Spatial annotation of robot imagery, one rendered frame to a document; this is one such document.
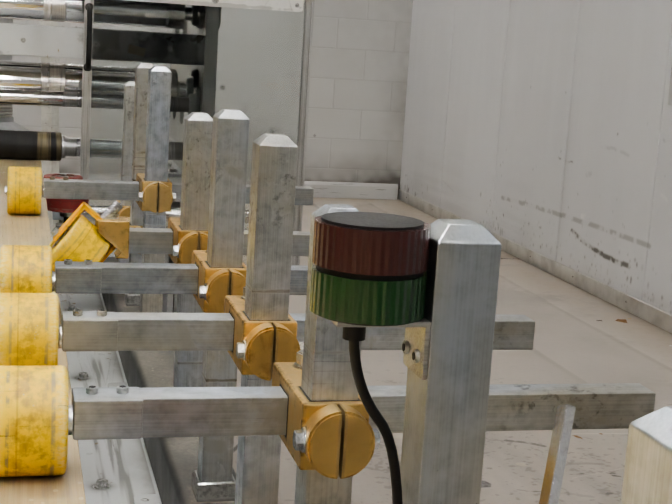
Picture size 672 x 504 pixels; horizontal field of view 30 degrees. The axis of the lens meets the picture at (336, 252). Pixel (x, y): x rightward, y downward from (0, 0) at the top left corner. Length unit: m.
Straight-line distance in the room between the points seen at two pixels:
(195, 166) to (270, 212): 0.50
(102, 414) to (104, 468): 0.86
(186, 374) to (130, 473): 0.18
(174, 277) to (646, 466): 1.03
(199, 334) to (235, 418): 0.25
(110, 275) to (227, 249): 0.14
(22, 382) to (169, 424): 0.11
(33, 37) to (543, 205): 4.63
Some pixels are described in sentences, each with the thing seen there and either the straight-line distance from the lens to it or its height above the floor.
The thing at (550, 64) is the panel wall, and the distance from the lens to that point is 7.16.
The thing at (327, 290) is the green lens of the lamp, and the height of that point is 1.10.
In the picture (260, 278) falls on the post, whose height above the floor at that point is 1.01.
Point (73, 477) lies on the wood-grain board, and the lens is 0.95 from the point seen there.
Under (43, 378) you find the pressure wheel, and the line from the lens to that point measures 0.92.
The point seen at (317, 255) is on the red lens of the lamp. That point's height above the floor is 1.12.
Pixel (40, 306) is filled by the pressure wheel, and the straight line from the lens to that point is 1.16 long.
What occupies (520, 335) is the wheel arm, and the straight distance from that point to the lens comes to 1.27.
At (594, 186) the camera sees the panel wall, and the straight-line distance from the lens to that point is 6.56.
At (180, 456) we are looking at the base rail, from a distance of 1.60.
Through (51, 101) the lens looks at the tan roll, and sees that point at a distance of 2.96.
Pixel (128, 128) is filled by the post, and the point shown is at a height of 1.02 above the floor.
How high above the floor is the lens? 1.23
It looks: 10 degrees down
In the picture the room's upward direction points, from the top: 4 degrees clockwise
